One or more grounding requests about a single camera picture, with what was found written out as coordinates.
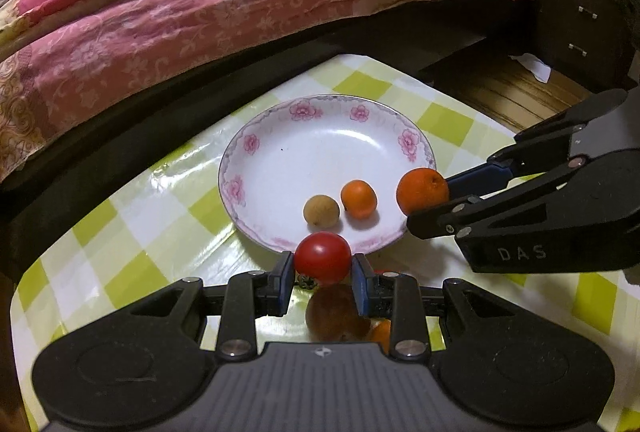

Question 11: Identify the dark bed frame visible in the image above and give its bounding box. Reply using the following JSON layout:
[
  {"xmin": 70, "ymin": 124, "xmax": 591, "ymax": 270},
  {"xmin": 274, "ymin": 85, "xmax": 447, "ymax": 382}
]
[{"xmin": 0, "ymin": 0, "xmax": 543, "ymax": 293}]

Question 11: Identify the brown longan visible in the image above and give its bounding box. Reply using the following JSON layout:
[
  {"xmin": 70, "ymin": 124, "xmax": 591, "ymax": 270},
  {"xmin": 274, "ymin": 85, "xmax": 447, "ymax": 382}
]
[{"xmin": 303, "ymin": 195, "xmax": 341, "ymax": 228}]

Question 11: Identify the large orange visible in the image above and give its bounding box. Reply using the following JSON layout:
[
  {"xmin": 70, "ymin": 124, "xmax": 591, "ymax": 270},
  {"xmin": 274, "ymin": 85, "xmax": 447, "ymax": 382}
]
[{"xmin": 396, "ymin": 167, "xmax": 450, "ymax": 216}]

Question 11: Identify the small orange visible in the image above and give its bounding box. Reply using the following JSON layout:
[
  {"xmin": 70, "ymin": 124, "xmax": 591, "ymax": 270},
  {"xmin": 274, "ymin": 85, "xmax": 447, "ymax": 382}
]
[{"xmin": 340, "ymin": 179, "xmax": 378, "ymax": 219}]

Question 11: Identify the pink floral bedsheet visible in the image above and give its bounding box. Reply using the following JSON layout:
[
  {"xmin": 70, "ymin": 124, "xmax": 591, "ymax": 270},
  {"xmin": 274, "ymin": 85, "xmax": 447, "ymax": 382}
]
[{"xmin": 0, "ymin": 0, "xmax": 538, "ymax": 180}]

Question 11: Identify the brown round fruit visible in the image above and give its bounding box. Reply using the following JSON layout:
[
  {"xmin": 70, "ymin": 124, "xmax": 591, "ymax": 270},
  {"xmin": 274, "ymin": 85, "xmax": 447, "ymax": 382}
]
[{"xmin": 305, "ymin": 285, "xmax": 373, "ymax": 343}]

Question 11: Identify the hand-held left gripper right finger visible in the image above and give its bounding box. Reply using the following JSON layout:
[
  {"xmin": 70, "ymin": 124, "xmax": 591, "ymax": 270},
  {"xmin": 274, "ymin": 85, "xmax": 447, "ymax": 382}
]
[{"xmin": 351, "ymin": 255, "xmax": 521, "ymax": 359}]

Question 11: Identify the red tomato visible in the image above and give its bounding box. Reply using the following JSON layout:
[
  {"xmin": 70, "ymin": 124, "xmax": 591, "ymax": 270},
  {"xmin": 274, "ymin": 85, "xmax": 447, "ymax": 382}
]
[{"xmin": 294, "ymin": 233, "xmax": 352, "ymax": 287}]

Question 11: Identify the white paper scrap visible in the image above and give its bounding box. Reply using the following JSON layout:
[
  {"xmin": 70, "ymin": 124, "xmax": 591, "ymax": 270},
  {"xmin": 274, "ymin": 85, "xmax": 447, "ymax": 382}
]
[{"xmin": 509, "ymin": 53, "xmax": 552, "ymax": 82}]

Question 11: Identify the dark nightstand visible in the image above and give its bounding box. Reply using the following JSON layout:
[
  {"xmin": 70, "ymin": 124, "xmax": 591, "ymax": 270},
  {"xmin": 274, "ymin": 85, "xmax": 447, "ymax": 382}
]
[{"xmin": 534, "ymin": 0, "xmax": 640, "ymax": 94}]

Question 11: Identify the white plate with pink flowers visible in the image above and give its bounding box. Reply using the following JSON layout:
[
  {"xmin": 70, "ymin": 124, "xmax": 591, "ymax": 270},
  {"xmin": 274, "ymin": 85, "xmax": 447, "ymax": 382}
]
[{"xmin": 217, "ymin": 95, "xmax": 437, "ymax": 256}]

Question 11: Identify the orange fruit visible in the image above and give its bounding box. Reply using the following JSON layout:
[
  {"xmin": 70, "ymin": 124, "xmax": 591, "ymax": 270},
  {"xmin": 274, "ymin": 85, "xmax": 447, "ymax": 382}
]
[{"xmin": 367, "ymin": 319, "xmax": 392, "ymax": 354}]

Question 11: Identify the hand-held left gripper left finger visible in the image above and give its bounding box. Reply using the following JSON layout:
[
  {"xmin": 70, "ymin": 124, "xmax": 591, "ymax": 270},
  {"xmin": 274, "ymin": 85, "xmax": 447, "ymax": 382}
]
[{"xmin": 125, "ymin": 252, "xmax": 296, "ymax": 359}]

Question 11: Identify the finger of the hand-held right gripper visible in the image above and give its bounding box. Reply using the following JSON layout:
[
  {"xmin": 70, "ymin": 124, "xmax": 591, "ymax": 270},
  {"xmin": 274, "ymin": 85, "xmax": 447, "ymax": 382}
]
[
  {"xmin": 406, "ymin": 146, "xmax": 640, "ymax": 241},
  {"xmin": 444, "ymin": 88, "xmax": 629, "ymax": 199}
]

